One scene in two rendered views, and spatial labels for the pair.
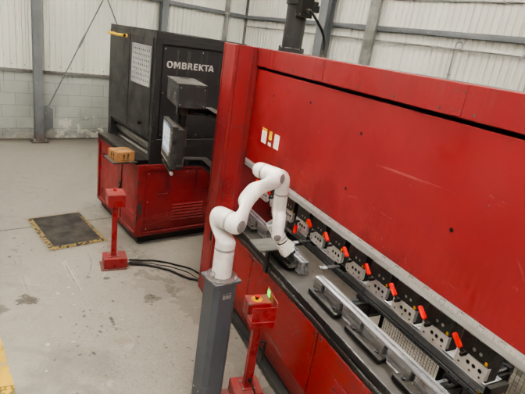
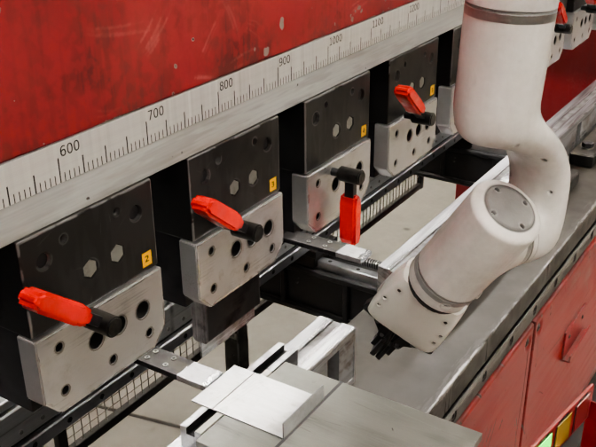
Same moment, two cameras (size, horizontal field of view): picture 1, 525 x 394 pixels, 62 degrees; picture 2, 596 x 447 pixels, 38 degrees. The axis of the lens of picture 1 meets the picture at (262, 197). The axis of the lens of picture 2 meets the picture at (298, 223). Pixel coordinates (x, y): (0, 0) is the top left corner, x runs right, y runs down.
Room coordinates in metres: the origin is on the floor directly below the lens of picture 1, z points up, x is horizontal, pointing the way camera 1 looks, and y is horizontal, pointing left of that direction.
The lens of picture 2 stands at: (3.28, 0.55, 1.63)
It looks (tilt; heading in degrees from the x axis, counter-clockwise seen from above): 25 degrees down; 241
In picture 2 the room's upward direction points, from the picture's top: 1 degrees counter-clockwise
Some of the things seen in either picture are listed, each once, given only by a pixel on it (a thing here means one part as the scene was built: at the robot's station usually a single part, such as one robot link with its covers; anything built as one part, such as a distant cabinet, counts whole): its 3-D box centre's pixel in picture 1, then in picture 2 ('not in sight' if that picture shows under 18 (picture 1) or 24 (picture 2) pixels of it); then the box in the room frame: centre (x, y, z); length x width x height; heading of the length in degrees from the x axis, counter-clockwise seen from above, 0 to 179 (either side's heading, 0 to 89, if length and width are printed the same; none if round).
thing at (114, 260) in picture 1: (114, 228); not in sight; (3.93, 1.40, 0.41); 0.25 x 0.20 x 0.83; 118
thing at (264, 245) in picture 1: (270, 244); (339, 440); (2.87, -0.11, 1.00); 0.26 x 0.18 x 0.01; 118
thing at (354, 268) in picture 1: (361, 262); not in sight; (2.26, -0.61, 1.26); 0.15 x 0.09 x 0.17; 28
